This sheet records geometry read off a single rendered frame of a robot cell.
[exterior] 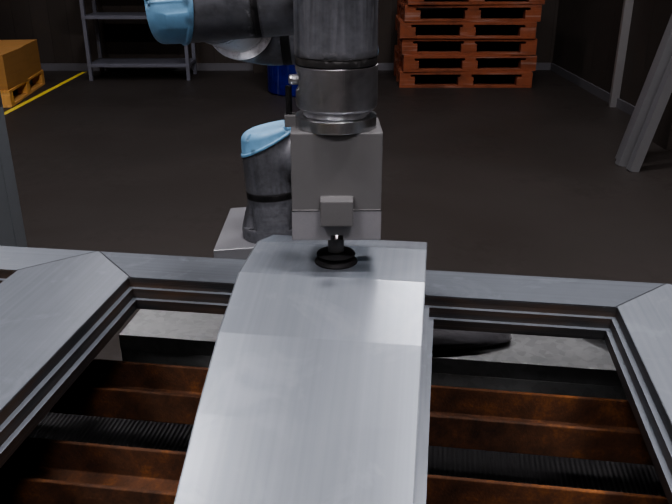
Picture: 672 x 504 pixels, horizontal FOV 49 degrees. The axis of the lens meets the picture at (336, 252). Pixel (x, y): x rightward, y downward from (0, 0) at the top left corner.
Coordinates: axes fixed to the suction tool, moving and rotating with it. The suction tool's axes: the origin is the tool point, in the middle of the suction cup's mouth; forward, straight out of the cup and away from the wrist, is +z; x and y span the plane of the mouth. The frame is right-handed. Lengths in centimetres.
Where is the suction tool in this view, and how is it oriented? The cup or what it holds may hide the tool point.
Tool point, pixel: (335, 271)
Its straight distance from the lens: 74.4
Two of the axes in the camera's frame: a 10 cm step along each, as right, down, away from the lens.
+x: -0.2, -3.9, 9.2
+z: 0.0, 9.2, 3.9
